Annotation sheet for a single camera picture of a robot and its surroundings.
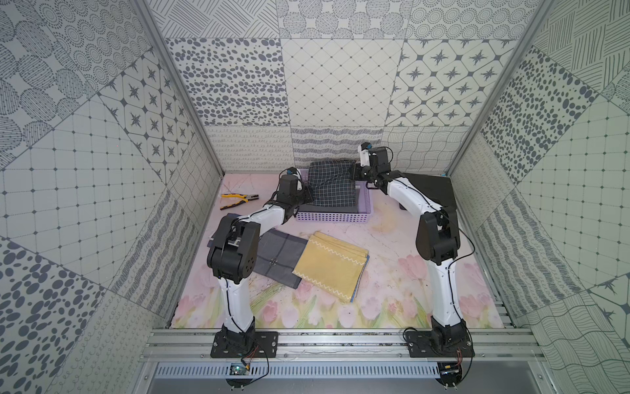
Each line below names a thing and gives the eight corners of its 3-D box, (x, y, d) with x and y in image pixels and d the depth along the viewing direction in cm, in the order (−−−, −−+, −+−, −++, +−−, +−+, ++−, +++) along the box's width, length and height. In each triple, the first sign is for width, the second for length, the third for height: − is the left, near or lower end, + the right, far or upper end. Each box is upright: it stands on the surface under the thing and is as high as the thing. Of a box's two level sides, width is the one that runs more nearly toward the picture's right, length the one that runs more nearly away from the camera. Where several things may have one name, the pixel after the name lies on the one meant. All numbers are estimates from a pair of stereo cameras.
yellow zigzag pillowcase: (291, 274, 91) (290, 272, 89) (315, 232, 102) (315, 229, 101) (352, 304, 84) (353, 302, 82) (370, 254, 96) (371, 252, 94)
